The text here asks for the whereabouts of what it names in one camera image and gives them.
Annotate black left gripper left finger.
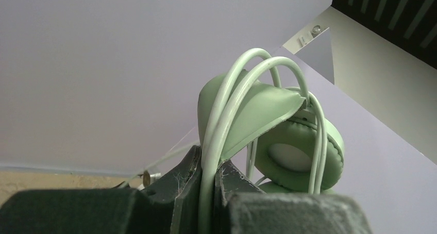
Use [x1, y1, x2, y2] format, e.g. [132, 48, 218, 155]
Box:
[1, 145, 201, 233]

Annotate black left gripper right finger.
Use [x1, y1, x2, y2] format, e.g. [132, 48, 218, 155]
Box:
[213, 161, 372, 233]

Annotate mint green headphones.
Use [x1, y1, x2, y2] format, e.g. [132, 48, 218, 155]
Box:
[180, 48, 344, 233]

